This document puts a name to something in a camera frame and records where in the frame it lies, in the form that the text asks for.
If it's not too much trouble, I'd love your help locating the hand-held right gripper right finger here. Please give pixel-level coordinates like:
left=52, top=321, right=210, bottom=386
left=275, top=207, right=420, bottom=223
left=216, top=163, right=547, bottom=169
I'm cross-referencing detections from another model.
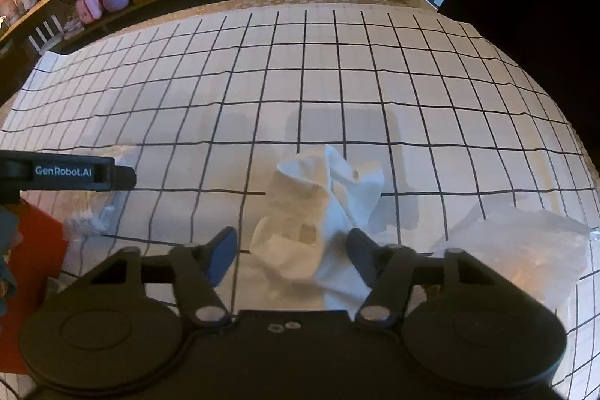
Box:
left=347, top=228, right=511, bottom=330

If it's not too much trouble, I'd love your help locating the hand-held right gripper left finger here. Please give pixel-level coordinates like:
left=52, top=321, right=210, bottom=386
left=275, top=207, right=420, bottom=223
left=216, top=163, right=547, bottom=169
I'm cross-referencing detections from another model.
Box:
left=85, top=226, right=238, bottom=329

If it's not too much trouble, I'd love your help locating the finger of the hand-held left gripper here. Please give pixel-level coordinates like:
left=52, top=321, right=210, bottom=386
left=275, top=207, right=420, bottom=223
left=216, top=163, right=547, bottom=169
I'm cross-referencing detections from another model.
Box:
left=0, top=150, right=138, bottom=195

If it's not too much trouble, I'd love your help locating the white cloth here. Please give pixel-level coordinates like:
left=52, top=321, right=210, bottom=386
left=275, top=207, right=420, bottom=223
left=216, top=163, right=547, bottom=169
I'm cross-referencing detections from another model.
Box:
left=250, top=145, right=386, bottom=322

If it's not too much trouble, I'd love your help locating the red box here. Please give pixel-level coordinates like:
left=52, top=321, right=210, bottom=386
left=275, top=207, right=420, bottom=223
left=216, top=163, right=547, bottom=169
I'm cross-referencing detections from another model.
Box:
left=0, top=198, right=65, bottom=375

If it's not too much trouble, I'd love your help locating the clear plastic wrapper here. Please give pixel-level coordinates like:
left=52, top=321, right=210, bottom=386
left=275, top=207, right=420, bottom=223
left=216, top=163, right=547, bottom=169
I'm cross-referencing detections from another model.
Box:
left=62, top=145, right=138, bottom=238

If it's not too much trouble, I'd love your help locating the white router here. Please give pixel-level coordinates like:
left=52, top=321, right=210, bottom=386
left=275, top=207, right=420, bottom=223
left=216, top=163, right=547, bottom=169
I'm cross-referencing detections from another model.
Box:
left=27, top=16, right=65, bottom=55

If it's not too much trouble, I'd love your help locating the white translucent plastic bag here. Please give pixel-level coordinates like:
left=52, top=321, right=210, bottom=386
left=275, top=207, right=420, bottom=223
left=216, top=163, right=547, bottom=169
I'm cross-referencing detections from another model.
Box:
left=430, top=202, right=592, bottom=309

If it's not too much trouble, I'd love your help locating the pink toy case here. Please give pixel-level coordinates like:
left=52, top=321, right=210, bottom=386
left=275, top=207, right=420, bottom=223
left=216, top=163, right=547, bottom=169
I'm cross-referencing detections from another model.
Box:
left=75, top=0, right=105, bottom=25

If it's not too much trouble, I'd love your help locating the white black grid tablecloth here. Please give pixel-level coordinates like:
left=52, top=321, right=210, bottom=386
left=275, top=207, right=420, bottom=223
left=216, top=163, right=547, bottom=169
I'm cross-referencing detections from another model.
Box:
left=0, top=4, right=600, bottom=400

